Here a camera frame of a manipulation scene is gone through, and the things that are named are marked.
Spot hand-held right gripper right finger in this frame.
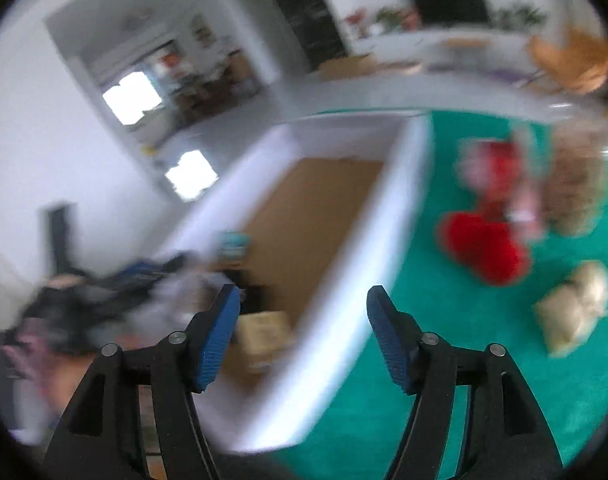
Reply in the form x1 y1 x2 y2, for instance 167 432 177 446
366 285 565 480

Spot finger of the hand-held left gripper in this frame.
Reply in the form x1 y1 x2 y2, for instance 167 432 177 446
104 254 191 293

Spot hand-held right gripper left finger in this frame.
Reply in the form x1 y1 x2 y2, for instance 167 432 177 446
43 284 242 480

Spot bag of cotton swabs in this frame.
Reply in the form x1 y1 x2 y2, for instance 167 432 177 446
134 262 220 333

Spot beige tissue pack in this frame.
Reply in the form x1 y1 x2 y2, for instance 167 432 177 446
234 310 295 376

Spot black mesh pouf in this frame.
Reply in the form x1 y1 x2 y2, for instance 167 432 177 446
224 270 272 318

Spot white cardboard box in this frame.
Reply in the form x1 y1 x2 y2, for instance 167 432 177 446
134 112 430 456

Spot small teal patterned pouch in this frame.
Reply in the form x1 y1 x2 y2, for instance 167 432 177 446
219 231 250 261

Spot red yarn bundle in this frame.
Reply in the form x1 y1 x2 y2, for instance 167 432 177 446
436 140 532 286

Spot beige cloth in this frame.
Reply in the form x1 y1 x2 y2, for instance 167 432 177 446
533 260 608 358

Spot person's left hand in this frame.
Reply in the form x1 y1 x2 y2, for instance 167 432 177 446
1 330 92 416

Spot green satin tablecloth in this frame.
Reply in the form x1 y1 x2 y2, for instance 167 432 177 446
274 110 608 480

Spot pink bath pouf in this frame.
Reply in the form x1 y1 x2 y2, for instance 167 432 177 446
456 137 491 192

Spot clear jar of snack sticks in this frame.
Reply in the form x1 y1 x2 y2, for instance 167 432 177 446
539 102 608 238

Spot white television cabinet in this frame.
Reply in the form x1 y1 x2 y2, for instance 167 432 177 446
354 27 535 68

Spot tall black cabinet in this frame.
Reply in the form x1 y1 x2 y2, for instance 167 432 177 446
256 0 347 68

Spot bushy green potted plant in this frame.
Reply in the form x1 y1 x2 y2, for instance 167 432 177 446
376 7 405 31

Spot red flowers in vase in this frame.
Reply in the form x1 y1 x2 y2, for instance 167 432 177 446
344 7 370 36

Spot orange lounge chair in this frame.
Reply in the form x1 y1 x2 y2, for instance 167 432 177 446
526 27 608 96

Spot black television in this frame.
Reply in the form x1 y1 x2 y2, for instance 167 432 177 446
409 0 490 28

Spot large leafy potted plant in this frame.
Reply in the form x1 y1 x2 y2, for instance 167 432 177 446
494 4 547 31

